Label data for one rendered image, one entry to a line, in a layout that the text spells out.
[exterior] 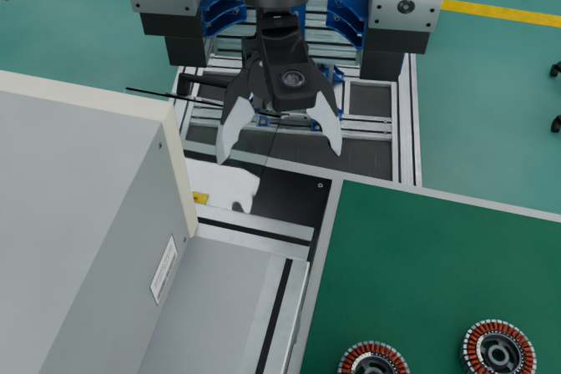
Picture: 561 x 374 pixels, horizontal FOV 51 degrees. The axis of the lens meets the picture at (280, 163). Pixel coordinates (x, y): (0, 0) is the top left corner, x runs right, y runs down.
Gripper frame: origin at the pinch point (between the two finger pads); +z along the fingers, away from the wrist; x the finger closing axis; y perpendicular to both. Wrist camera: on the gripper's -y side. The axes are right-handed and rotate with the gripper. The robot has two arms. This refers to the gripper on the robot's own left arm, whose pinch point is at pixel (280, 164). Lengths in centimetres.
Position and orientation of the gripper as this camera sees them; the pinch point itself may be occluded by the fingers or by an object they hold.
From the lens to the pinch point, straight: 70.4
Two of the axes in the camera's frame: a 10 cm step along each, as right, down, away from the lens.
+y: -1.6, -4.4, 8.8
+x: -9.9, 0.8, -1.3
